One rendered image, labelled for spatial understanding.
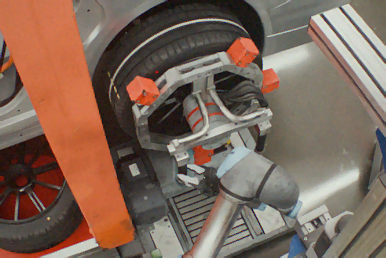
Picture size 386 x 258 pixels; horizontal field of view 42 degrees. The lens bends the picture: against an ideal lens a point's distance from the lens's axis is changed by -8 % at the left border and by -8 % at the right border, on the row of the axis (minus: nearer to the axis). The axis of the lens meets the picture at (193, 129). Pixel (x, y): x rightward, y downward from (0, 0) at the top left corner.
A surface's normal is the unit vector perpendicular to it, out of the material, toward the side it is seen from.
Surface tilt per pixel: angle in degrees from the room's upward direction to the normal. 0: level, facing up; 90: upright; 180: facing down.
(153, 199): 0
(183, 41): 5
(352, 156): 0
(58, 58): 90
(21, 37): 90
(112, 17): 90
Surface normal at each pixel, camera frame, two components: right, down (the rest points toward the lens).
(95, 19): 0.39, 0.79
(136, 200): 0.00, -0.51
